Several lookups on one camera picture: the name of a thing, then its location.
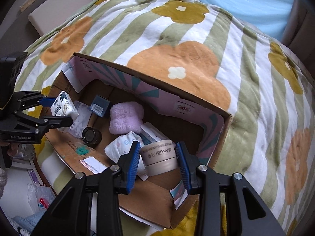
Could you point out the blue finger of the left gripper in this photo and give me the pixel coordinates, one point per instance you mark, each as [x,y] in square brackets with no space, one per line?
[29,99]
[31,124]

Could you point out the blue white barcode box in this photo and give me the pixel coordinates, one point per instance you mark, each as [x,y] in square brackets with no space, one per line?
[150,134]

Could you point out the brown right curtain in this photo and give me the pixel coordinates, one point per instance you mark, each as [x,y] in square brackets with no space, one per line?
[299,32]

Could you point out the small dark blue box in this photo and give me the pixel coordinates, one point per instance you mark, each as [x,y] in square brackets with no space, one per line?
[99,106]

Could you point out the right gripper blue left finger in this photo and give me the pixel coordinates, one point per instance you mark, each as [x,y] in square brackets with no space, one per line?
[70,212]

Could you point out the brown cardboard box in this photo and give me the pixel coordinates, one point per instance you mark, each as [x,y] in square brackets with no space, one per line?
[182,101]

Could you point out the striped floral fleece blanket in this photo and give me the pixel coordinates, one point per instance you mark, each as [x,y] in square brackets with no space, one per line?
[239,99]

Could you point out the black round jar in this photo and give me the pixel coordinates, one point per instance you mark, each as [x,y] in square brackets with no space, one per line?
[91,136]

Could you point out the white patterned sock ball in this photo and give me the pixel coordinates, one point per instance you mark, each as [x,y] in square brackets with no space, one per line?
[121,145]

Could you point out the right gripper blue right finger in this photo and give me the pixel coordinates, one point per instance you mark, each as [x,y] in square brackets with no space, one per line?
[246,212]

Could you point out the person's left hand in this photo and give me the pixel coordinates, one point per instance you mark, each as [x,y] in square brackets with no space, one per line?
[12,148]

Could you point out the pink fluffy towel roll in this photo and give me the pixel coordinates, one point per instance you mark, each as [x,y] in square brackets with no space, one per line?
[126,117]

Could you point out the clear plastic floss pick case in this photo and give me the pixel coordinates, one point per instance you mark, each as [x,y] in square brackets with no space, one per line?
[81,122]

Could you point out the beige padded headboard cushion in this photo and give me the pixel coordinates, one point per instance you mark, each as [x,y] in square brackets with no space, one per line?
[53,13]

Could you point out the white floral print box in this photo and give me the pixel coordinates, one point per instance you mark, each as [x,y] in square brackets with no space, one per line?
[63,106]

